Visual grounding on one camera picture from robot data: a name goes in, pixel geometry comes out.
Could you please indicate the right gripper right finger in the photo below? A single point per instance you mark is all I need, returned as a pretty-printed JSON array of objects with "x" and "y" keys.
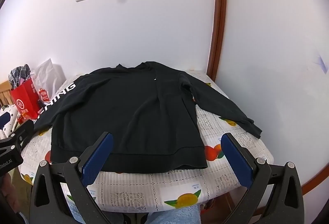
[{"x": 285, "y": 204}]

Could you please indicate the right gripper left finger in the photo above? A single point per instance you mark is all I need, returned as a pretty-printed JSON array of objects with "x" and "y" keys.
[{"x": 48, "y": 202}]

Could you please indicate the black long-sleeve sweatshirt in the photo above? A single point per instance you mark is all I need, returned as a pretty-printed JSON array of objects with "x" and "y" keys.
[{"x": 150, "y": 110}]

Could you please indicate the wooden chair back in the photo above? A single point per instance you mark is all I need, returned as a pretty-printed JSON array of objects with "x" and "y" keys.
[{"x": 5, "y": 94}]

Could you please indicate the red paper shopping bag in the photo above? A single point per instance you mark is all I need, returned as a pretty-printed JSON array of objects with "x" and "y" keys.
[{"x": 26, "y": 99}]

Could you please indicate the fruit-print white tablecloth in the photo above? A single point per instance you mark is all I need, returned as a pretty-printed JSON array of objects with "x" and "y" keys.
[{"x": 139, "y": 193}]

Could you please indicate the plaid cloth in bag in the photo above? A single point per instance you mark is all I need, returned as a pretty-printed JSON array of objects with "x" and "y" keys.
[{"x": 19, "y": 75}]

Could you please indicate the white plastic bag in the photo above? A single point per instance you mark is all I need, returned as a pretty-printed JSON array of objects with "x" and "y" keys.
[{"x": 47, "y": 79}]

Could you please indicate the brown wooden door frame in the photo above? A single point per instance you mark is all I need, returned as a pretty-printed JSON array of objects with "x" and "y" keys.
[{"x": 217, "y": 38}]

